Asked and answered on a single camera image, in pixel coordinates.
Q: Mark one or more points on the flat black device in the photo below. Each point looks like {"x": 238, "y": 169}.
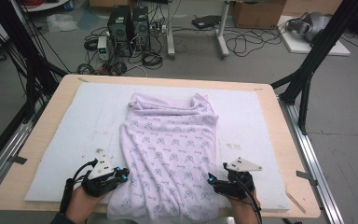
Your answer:
{"x": 205, "y": 21}

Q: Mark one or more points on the person's left hand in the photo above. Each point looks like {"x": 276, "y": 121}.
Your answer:
{"x": 80, "y": 207}

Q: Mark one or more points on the white floor board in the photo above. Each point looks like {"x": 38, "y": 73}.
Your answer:
{"x": 298, "y": 45}

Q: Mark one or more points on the aluminium rail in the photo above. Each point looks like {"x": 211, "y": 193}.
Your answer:
{"x": 9, "y": 146}
{"x": 310, "y": 155}

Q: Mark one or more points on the large black computer tower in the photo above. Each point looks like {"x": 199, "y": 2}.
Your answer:
{"x": 119, "y": 31}

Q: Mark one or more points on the black metal frame stand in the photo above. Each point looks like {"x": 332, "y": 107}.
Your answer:
{"x": 310, "y": 59}
{"x": 31, "y": 62}

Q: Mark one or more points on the white desk leg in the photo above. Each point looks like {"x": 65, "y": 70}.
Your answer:
{"x": 222, "y": 34}
{"x": 170, "y": 34}

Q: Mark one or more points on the person's right hand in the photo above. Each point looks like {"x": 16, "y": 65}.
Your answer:
{"x": 247, "y": 211}

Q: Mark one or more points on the clear plastic bag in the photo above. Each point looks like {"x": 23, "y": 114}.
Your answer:
{"x": 61, "y": 23}

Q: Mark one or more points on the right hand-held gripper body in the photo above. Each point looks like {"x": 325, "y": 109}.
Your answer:
{"x": 244, "y": 165}

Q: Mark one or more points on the grey rounded machine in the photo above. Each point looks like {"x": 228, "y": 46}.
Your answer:
{"x": 312, "y": 25}

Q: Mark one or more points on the large cardboard box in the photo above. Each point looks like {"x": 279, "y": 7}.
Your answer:
{"x": 258, "y": 14}

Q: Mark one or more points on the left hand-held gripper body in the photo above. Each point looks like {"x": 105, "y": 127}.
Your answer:
{"x": 102, "y": 168}

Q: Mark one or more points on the slim black computer tower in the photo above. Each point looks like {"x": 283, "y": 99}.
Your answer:
{"x": 141, "y": 28}

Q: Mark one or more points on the white power supply box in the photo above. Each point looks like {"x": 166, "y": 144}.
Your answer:
{"x": 103, "y": 46}

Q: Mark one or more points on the thin wooden stick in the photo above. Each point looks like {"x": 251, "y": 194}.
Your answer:
{"x": 296, "y": 202}

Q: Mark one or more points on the lilac printed towel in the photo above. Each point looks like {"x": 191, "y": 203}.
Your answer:
{"x": 167, "y": 149}

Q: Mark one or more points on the white foam mat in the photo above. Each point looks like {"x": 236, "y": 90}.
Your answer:
{"x": 90, "y": 124}

